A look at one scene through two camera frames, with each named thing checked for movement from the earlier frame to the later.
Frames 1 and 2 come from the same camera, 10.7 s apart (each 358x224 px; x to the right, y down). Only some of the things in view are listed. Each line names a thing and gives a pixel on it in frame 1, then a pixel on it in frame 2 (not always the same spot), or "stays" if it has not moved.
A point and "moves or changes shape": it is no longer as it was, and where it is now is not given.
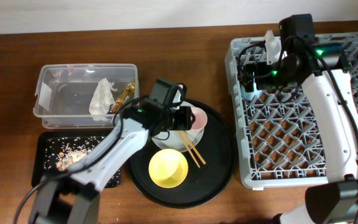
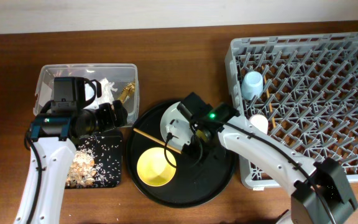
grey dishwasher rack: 279,142 stays
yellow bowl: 168,168 to 153,168
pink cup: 201,119 moves or changes shape
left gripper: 186,121 to 110,122
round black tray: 212,165 stays
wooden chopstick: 194,147 moves or changes shape
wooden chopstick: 188,149 moves or changes shape
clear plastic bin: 84,96 stays
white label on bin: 45,96 stays
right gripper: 262,83 to 197,126
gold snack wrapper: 125,93 stays
